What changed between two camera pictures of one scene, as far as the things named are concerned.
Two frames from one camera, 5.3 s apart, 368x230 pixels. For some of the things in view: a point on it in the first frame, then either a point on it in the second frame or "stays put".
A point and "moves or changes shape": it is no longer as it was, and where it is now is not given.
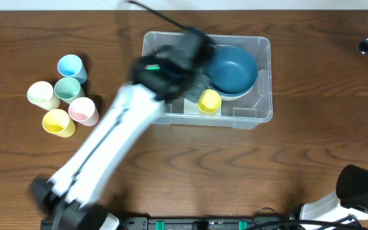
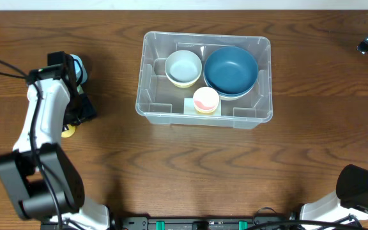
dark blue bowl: (231, 70) stays put
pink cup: (83, 110) moves or changes shape
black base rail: (200, 223) stays put
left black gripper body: (195, 87) → (84, 108)
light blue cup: (71, 66) stays put
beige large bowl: (237, 98) stays put
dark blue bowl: (231, 84) stays put
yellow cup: (209, 100) → (206, 113)
